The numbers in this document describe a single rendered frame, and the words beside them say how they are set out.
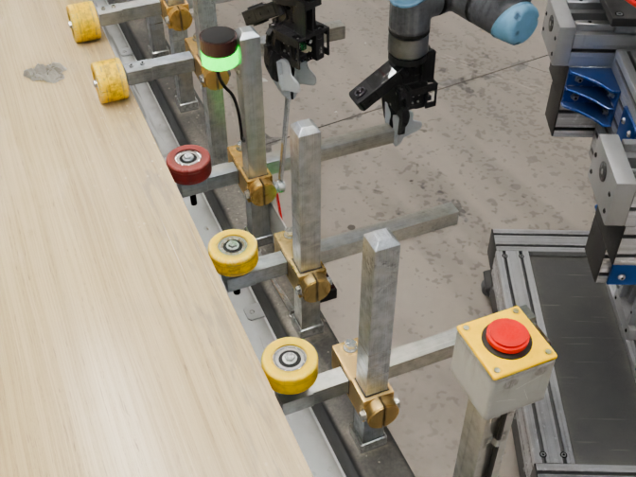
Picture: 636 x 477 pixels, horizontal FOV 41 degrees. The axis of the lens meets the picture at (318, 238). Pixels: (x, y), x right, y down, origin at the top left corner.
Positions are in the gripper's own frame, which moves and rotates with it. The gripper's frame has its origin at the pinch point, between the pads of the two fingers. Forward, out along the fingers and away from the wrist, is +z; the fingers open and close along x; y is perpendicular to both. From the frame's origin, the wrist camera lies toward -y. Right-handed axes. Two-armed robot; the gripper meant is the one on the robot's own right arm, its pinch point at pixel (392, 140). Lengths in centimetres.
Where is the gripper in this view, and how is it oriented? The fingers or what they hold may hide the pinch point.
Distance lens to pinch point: 172.6
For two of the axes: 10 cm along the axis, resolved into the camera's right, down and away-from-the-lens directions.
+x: -3.9, -6.3, 6.7
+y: 9.2, -2.8, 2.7
